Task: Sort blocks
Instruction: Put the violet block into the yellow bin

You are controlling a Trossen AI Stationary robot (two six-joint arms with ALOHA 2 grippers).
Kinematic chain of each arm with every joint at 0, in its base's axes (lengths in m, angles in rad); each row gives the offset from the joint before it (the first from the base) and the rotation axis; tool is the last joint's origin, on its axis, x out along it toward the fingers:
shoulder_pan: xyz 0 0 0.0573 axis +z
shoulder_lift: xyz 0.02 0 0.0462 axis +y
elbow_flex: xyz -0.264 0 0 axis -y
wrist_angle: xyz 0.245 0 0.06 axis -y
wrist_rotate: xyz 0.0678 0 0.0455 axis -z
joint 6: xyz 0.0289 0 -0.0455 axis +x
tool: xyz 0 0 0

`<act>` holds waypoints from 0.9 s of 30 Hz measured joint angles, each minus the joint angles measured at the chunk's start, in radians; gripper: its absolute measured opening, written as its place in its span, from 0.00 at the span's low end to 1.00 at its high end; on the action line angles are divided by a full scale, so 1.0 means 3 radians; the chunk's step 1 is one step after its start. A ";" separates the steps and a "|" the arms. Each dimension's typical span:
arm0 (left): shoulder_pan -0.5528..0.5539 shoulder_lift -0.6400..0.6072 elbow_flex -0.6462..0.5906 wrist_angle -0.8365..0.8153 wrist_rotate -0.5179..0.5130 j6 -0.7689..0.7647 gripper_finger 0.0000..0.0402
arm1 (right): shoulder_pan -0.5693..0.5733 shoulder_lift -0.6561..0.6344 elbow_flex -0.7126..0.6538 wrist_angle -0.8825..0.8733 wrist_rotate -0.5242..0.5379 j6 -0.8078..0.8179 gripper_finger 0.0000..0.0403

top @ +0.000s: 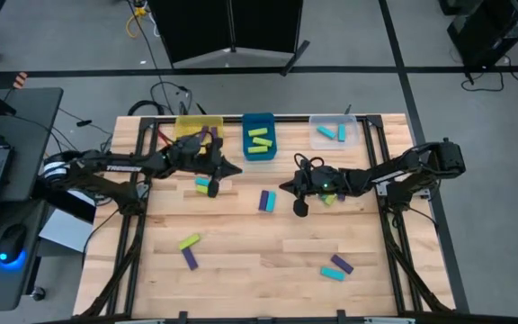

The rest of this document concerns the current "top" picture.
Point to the white flat box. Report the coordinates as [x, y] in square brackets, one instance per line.
[65, 229]

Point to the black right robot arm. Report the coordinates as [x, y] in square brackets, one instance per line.
[394, 175]

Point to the black equipment cabinet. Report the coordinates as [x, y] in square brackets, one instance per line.
[488, 31]

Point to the teal rectangular block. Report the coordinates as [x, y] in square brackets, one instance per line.
[342, 133]
[201, 181]
[271, 202]
[333, 273]
[326, 132]

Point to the black computer mouse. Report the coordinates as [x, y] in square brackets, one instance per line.
[11, 243]

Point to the black folding partition screen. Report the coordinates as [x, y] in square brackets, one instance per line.
[196, 27]

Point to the blue plastic bin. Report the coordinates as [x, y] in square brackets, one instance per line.
[268, 121]

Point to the clear plastic bin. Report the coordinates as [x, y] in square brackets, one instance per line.
[317, 141]

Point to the green rectangular block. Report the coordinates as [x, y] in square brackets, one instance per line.
[257, 132]
[189, 241]
[262, 141]
[257, 149]
[201, 189]
[330, 200]

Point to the purple rectangular block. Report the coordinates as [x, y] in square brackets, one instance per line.
[203, 133]
[214, 132]
[342, 264]
[264, 200]
[341, 197]
[190, 258]

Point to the black side desk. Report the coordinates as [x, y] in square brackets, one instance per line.
[38, 117]

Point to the black aluminium table frame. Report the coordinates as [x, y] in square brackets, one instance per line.
[295, 118]

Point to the desk caster wheel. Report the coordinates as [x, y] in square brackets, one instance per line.
[38, 294]

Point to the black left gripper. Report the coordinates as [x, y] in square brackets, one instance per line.
[207, 157]

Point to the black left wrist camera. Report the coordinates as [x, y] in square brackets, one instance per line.
[213, 189]

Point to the orange striped tag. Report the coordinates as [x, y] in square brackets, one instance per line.
[20, 79]

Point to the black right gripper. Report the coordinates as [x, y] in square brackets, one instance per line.
[315, 182]

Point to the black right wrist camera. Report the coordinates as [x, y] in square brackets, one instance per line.
[300, 208]

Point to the yellow translucent plastic bin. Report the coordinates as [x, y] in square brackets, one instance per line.
[187, 126]

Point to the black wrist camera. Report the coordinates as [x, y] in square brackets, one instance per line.
[213, 189]
[300, 208]

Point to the black flat panel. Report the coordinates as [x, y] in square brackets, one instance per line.
[70, 204]

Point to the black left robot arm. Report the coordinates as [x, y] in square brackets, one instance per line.
[106, 167]

